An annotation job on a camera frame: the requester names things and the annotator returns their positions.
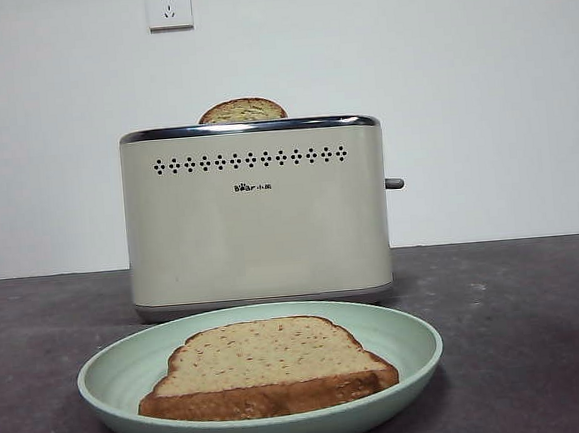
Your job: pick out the large toasted bread slice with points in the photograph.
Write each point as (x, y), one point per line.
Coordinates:
(271, 363)

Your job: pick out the pale green round plate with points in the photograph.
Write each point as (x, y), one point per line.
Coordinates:
(112, 386)

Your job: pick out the cream two-slot toaster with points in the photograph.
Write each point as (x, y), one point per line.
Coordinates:
(255, 229)

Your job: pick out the small toasted bread slice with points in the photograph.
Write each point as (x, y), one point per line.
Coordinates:
(242, 112)

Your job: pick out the white wall socket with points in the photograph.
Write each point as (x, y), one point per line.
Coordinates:
(169, 7)

